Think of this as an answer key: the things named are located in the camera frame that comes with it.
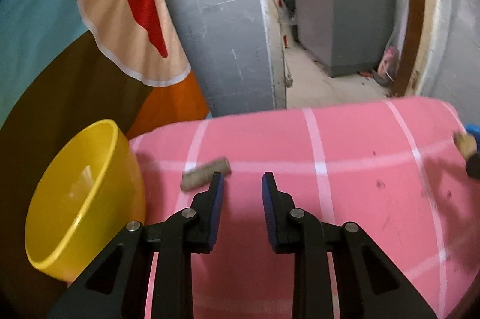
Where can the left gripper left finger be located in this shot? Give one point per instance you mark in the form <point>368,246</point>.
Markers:
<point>147,269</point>

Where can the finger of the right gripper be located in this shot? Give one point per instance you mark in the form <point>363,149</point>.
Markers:
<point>473,166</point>

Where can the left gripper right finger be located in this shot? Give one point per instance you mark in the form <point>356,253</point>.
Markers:
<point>338,269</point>

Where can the small brown food scrap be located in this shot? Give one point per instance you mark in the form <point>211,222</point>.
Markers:
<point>466,144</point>

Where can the blue plastic bucket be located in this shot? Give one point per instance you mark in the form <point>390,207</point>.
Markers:
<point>474,130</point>

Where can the pink checked tablecloth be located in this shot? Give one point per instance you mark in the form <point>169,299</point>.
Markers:
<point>391,166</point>

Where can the yellow plastic bowl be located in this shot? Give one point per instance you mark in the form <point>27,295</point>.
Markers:
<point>90,191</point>

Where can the brown cork piece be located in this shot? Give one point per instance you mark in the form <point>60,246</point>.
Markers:
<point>203,174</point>

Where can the teal orange red cloth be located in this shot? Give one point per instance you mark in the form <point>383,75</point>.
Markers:
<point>68,63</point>

